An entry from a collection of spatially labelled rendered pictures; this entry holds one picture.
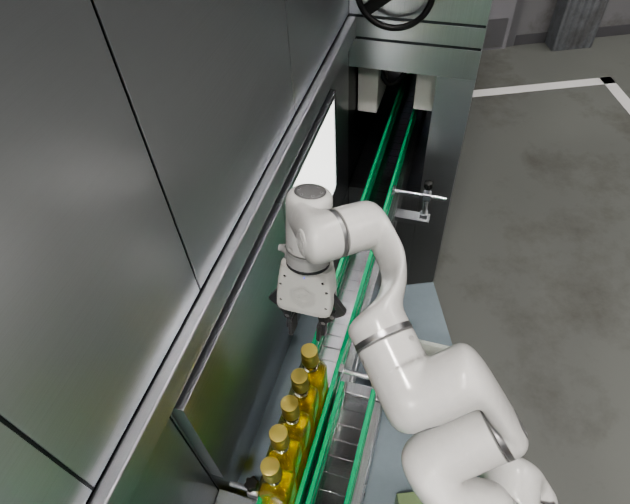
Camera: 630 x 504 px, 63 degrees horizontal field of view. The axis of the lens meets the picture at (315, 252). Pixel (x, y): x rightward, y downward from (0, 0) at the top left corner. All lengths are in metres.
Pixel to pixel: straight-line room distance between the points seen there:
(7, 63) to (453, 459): 0.67
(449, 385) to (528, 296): 2.03
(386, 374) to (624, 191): 2.81
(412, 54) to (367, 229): 0.92
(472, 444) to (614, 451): 1.70
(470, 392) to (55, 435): 0.48
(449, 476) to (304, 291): 0.36
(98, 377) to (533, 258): 2.43
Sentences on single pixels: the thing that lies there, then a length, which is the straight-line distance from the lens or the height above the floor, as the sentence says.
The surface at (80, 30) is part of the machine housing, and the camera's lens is 0.56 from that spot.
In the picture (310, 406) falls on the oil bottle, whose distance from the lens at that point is 1.09.
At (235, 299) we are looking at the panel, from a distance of 0.94.
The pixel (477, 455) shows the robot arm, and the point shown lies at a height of 1.37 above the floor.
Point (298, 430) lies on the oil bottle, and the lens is 1.06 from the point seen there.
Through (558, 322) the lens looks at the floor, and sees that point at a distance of 2.64.
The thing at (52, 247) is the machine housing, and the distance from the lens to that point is 0.56.
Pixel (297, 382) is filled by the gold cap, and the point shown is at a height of 1.16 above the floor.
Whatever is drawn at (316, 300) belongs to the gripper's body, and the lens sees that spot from 0.89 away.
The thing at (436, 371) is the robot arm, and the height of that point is 1.48.
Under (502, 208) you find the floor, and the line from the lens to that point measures 3.04.
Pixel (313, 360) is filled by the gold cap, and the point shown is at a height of 1.15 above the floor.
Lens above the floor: 2.08
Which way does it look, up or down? 50 degrees down
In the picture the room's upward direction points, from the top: 4 degrees counter-clockwise
